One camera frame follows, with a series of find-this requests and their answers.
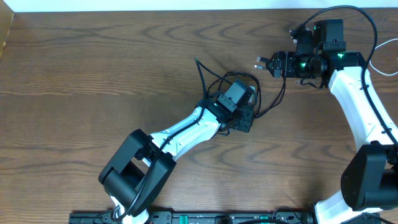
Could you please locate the white USB cable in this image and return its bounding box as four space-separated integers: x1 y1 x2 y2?
368 37 398 77

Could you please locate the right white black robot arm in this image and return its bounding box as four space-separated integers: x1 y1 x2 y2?
265 19 397 223

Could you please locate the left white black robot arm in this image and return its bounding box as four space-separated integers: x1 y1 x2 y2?
98 80 257 223

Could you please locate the cardboard box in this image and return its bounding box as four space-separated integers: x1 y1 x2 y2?
0 0 14 56

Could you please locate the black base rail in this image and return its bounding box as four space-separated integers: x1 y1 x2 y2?
68 208 317 224

